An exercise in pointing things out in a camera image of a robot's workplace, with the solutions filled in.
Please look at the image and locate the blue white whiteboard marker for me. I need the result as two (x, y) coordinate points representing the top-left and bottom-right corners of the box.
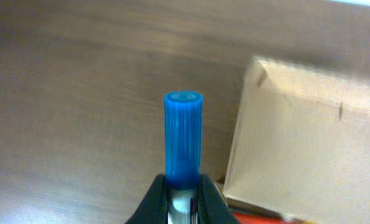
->
(164, 90), (203, 223)

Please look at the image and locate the cardboard box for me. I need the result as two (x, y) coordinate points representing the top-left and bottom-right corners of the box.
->
(223, 57), (370, 223)

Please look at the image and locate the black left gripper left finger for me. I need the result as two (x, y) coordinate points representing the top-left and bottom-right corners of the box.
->
(125, 174), (168, 224)

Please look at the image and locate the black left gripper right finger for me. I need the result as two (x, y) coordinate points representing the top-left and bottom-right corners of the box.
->
(197, 174), (240, 224)

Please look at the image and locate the orange black stapler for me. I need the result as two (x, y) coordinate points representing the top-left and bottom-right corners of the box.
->
(232, 212), (294, 224)

